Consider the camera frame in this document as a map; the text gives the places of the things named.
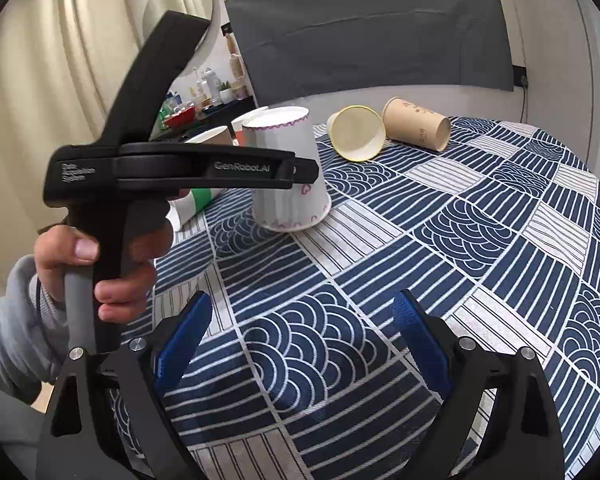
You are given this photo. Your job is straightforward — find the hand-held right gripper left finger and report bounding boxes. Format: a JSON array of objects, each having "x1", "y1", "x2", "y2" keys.
[{"x1": 36, "y1": 290, "x2": 214, "y2": 480}]

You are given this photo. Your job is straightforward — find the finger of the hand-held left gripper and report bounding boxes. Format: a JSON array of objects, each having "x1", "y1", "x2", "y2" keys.
[{"x1": 291, "y1": 157, "x2": 321, "y2": 186}]

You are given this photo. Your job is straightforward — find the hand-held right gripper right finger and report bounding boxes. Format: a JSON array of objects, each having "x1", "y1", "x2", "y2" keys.
[{"x1": 392, "y1": 288, "x2": 566, "y2": 480}]

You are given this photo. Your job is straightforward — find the white paper cup pink print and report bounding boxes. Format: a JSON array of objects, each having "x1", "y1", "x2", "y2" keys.
[{"x1": 242, "y1": 106, "x2": 332, "y2": 232}]

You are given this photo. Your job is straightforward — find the person's left forearm grey sleeve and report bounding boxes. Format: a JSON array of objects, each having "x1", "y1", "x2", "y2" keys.
[{"x1": 0, "y1": 255, "x2": 72, "y2": 406}]

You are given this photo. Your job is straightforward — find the paper cup green band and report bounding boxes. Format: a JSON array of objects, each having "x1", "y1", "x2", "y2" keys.
[{"x1": 169, "y1": 125, "x2": 231, "y2": 233}]

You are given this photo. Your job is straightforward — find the yellow rimmed paper cup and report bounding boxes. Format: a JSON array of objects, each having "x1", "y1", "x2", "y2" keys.
[{"x1": 327, "y1": 105, "x2": 387, "y2": 162}]

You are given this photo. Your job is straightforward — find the white paper cup red print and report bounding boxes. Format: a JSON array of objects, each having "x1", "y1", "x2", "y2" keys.
[{"x1": 229, "y1": 106, "x2": 270, "y2": 147}]

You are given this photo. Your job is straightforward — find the brown paper cup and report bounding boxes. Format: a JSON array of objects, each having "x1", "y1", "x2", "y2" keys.
[{"x1": 382, "y1": 97, "x2": 452, "y2": 153}]

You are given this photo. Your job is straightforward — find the person's left hand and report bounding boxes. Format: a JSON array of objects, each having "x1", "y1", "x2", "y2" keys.
[{"x1": 33, "y1": 187, "x2": 191, "y2": 325}]

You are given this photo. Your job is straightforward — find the red bowl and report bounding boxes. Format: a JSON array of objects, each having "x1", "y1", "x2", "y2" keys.
[{"x1": 162, "y1": 107, "x2": 197, "y2": 129}]

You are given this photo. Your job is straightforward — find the black side table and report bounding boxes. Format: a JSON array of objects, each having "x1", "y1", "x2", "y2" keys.
[{"x1": 150, "y1": 97, "x2": 257, "y2": 142}]

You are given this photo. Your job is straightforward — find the blue patterned tablecloth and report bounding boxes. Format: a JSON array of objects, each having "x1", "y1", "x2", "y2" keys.
[{"x1": 107, "y1": 115, "x2": 600, "y2": 480}]

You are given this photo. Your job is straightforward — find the white bottle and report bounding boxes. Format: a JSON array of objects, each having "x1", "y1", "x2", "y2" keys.
[{"x1": 202, "y1": 67, "x2": 220, "y2": 101}]

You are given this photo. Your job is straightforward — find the grey chair back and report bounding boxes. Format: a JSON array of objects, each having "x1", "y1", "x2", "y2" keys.
[{"x1": 224, "y1": 0, "x2": 517, "y2": 109}]

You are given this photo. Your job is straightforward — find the cream curtain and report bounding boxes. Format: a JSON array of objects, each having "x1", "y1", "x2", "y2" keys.
[{"x1": 0, "y1": 0, "x2": 153, "y2": 321}]

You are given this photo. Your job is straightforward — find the person's grey trouser leg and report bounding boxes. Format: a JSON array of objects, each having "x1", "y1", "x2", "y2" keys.
[{"x1": 0, "y1": 374, "x2": 48, "y2": 480}]

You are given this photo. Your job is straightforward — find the round wall mirror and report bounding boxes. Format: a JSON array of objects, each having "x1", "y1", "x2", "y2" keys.
[{"x1": 142, "y1": 0, "x2": 220, "y2": 57}]

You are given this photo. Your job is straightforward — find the black cable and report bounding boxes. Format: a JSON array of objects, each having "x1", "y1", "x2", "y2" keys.
[{"x1": 516, "y1": 74, "x2": 531, "y2": 124}]

